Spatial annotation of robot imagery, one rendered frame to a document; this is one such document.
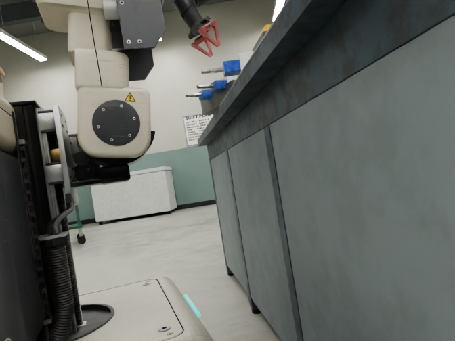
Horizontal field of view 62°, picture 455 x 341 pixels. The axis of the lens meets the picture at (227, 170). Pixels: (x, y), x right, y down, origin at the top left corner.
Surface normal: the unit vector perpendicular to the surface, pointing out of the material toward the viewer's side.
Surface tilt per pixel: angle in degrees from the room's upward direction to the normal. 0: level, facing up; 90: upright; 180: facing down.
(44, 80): 90
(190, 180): 90
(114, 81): 90
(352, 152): 90
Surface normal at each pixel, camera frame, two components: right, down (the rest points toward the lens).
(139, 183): -0.04, 0.00
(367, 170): -0.98, 0.15
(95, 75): 0.29, -0.06
